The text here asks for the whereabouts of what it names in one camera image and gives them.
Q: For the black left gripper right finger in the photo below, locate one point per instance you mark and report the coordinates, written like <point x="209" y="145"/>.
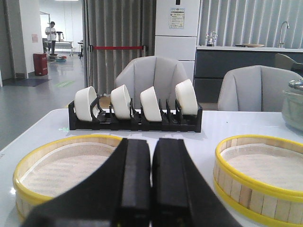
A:
<point x="180" y="195"/>

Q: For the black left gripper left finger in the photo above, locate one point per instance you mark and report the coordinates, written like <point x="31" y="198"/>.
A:
<point x="115" y="195"/>

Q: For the bamboo steamer tray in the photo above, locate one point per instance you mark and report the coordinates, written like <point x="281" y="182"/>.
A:
<point x="26" y="199"/>
<point x="261" y="202"/>

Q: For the white steamer liner cloth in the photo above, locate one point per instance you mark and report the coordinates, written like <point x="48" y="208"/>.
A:
<point x="65" y="167"/>
<point x="275" y="166"/>

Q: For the black dish rack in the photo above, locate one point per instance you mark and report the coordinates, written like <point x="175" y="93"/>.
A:
<point x="108" y="121"/>

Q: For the white bowl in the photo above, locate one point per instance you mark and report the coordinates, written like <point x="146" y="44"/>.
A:
<point x="82" y="102"/>
<point x="150" y="105"/>
<point x="120" y="100"/>
<point x="186" y="97"/>

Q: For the left grey chair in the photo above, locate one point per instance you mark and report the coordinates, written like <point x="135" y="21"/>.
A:
<point x="152" y="71"/>

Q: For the grey chair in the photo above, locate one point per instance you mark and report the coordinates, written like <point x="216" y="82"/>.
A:
<point x="152" y="71"/>
<point x="255" y="88"/>

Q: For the right grey chair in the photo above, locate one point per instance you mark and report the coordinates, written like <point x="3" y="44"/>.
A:
<point x="255" y="88"/>

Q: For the grey kitchen counter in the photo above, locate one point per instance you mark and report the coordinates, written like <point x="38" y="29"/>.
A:
<point x="214" y="63"/>

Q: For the green electric cooking pot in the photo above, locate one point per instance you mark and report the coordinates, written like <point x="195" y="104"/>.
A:
<point x="292" y="111"/>

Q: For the red barrier belt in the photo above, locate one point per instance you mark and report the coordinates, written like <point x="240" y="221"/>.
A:
<point x="117" y="47"/>

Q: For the red trash bin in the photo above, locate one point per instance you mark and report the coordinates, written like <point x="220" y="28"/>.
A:
<point x="40" y="64"/>

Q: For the white refrigerator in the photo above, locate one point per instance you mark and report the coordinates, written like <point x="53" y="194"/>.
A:
<point x="176" y="29"/>

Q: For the person in white shirt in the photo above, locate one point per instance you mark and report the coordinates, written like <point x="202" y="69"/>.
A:
<point x="51" y="36"/>

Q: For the chrome faucet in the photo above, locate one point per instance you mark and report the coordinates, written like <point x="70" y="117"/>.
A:
<point x="283" y="28"/>

